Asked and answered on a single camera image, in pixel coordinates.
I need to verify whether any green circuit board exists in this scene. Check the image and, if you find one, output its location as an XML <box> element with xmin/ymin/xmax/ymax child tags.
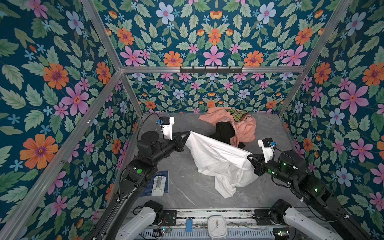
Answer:
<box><xmin>153</xmin><ymin>227</ymin><xmax>173</xmax><ymax>236</ymax></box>
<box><xmin>273</xmin><ymin>230</ymin><xmax>290</xmax><ymax>240</ymax></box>

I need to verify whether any left green circuit board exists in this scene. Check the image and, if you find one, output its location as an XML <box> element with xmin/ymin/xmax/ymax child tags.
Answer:
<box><xmin>153</xmin><ymin>227</ymin><xmax>173</xmax><ymax>236</ymax></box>

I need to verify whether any white cloth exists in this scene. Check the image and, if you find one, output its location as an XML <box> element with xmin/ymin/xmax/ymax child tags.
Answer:
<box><xmin>186</xmin><ymin>132</ymin><xmax>258</xmax><ymax>199</ymax></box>

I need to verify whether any blue booklet with barcode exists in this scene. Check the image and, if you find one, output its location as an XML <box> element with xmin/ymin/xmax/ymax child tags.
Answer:
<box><xmin>141</xmin><ymin>171</ymin><xmax>169</xmax><ymax>197</ymax></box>

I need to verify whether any small blue card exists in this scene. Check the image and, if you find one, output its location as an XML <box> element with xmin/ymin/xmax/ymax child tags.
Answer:
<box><xmin>186</xmin><ymin>219</ymin><xmax>193</xmax><ymax>233</ymax></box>

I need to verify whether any white plastic device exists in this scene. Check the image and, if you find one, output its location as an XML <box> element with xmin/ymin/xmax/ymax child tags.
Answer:
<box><xmin>151</xmin><ymin>176</ymin><xmax>167</xmax><ymax>197</ymax></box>

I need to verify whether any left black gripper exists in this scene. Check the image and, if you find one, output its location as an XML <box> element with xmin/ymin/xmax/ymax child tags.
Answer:
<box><xmin>151</xmin><ymin>127</ymin><xmax>192</xmax><ymax>164</ymax></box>

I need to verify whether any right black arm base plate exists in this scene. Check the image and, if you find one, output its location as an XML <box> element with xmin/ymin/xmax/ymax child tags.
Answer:
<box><xmin>253</xmin><ymin>209</ymin><xmax>286</xmax><ymax>226</ymax></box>

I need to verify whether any black hook rail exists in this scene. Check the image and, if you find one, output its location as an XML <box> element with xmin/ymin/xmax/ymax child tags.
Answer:
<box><xmin>180</xmin><ymin>66</ymin><xmax>243</xmax><ymax>75</ymax></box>

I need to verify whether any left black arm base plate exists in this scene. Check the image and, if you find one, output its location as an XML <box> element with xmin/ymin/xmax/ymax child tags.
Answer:
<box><xmin>156</xmin><ymin>210</ymin><xmax>178</xmax><ymax>227</ymax></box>

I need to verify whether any pink printed t-shirt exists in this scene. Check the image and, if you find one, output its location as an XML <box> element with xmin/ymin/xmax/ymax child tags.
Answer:
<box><xmin>199</xmin><ymin>107</ymin><xmax>257</xmax><ymax>145</ymax></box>

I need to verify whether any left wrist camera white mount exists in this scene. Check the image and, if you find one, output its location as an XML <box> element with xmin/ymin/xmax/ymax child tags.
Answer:
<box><xmin>159</xmin><ymin>117</ymin><xmax>175</xmax><ymax>140</ymax></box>

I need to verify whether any black cloth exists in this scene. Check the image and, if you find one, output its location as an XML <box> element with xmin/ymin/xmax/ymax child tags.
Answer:
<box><xmin>209</xmin><ymin>122</ymin><xmax>246</xmax><ymax>149</ymax></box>

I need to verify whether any white slotted cable duct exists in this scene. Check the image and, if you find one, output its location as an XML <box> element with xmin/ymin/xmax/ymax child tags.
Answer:
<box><xmin>135</xmin><ymin>229</ymin><xmax>275</xmax><ymax>240</ymax></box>

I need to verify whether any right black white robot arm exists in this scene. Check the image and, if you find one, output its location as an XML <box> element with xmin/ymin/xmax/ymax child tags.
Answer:
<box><xmin>247</xmin><ymin>148</ymin><xmax>372</xmax><ymax>240</ymax></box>

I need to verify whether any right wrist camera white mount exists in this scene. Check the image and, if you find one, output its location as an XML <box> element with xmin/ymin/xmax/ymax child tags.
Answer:
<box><xmin>258</xmin><ymin>138</ymin><xmax>276</xmax><ymax>163</ymax></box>

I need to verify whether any right green circuit board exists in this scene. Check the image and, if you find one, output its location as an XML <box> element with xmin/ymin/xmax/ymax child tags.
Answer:
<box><xmin>273</xmin><ymin>230</ymin><xmax>290</xmax><ymax>240</ymax></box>

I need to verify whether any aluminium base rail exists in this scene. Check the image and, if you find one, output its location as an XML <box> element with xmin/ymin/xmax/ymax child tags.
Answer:
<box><xmin>148</xmin><ymin>208</ymin><xmax>305</xmax><ymax>229</ymax></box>

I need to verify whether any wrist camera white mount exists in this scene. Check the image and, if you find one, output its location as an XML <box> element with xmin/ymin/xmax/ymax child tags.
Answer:
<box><xmin>159</xmin><ymin>117</ymin><xmax>175</xmax><ymax>140</ymax></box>
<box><xmin>258</xmin><ymin>138</ymin><xmax>276</xmax><ymax>163</ymax></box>

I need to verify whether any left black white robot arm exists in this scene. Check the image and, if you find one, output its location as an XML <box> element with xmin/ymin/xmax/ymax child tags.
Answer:
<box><xmin>85</xmin><ymin>131</ymin><xmax>191</xmax><ymax>240</ymax></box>

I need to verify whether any white analog timer clock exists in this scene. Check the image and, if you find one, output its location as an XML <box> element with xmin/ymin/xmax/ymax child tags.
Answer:
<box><xmin>207</xmin><ymin>215</ymin><xmax>228</xmax><ymax>240</ymax></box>

